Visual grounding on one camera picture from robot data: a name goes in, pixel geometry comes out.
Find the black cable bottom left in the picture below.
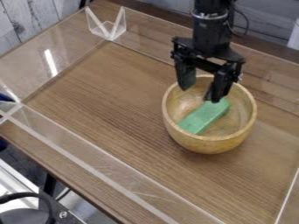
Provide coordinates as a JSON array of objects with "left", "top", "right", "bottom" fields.
[{"left": 0, "top": 192, "right": 56, "bottom": 224}]

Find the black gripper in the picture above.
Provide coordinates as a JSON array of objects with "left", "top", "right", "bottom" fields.
[{"left": 171, "top": 11, "right": 246, "bottom": 103}]

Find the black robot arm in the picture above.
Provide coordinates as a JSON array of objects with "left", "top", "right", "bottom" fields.
[{"left": 171, "top": 0, "right": 246, "bottom": 103}]

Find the black metal bracket with screw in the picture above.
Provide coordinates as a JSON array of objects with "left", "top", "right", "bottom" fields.
[{"left": 37, "top": 191, "right": 88, "bottom": 224}]

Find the green rectangular block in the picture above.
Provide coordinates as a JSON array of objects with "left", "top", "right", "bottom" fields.
[{"left": 178, "top": 98, "right": 231, "bottom": 135}]

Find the blue object at left edge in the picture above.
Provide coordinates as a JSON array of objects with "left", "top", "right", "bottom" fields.
[{"left": 0, "top": 93, "right": 15, "bottom": 102}]

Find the light wooden bowl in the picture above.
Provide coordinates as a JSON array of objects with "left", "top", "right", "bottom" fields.
[{"left": 161, "top": 74, "right": 258, "bottom": 154}]

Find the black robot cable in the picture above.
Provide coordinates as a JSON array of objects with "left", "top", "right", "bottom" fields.
[{"left": 228, "top": 5, "right": 250, "bottom": 36}]

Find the clear acrylic tray enclosure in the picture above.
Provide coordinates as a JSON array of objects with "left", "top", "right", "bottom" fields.
[{"left": 0, "top": 1, "right": 299, "bottom": 224}]

